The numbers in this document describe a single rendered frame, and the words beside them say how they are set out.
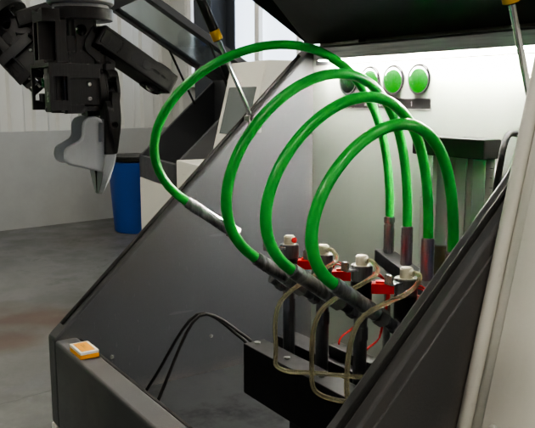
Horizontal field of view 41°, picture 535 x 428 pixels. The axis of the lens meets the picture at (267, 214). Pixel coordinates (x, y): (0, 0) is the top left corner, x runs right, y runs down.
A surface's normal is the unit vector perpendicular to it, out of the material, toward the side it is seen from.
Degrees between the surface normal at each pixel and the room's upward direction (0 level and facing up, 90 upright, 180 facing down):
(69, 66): 90
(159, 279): 90
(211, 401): 0
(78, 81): 90
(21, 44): 77
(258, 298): 90
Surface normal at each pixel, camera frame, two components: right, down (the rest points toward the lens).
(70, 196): 0.64, 0.12
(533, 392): -0.80, -0.15
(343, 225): -0.83, 0.09
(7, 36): 0.00, -0.06
